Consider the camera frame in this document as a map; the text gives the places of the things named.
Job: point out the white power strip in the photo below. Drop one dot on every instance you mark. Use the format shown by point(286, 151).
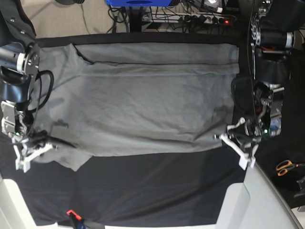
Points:
point(205, 18)

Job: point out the black metal stand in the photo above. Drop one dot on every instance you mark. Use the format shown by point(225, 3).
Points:
point(135, 15)

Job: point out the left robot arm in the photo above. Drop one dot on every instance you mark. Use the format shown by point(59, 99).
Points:
point(271, 36)

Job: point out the blue plastic box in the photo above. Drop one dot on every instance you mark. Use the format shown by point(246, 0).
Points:
point(139, 3)

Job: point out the grey T-shirt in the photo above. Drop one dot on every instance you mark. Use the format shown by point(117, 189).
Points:
point(132, 99)

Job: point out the orange handled scissors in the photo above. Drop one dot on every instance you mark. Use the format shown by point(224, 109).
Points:
point(285, 166)

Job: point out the black table cloth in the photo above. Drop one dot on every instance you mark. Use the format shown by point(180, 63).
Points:
point(152, 190)

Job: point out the white chair left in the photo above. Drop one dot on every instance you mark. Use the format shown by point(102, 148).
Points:
point(14, 213)

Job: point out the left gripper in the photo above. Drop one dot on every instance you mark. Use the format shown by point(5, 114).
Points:
point(242, 139)

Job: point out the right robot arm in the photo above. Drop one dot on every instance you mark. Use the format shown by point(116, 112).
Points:
point(24, 90)

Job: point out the red blue clamp front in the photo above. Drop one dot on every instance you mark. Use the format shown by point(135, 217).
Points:
point(77, 221)

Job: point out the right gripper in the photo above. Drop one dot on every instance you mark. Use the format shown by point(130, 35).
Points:
point(27, 148)

